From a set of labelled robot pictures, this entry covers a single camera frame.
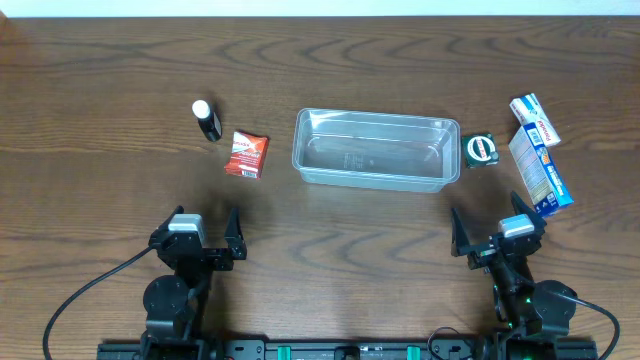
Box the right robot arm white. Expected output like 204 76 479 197
451 192 577 359

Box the red orange sachet packet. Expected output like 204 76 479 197
224 131 269 179

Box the black bottle white cap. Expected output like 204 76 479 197
192 100 222 142

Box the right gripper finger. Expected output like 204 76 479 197
451 208 471 257
510 191 547 231

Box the white blue Panadol box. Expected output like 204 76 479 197
509 93 561 147

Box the clear plastic container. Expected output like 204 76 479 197
292 108 461 193

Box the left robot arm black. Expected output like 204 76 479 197
143 206 247 345

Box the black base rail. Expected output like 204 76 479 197
96 337 598 360

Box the blue Kool Fever box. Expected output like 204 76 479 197
509 124 574 217

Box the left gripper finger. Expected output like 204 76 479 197
224 208 247 260
157 205 184 231

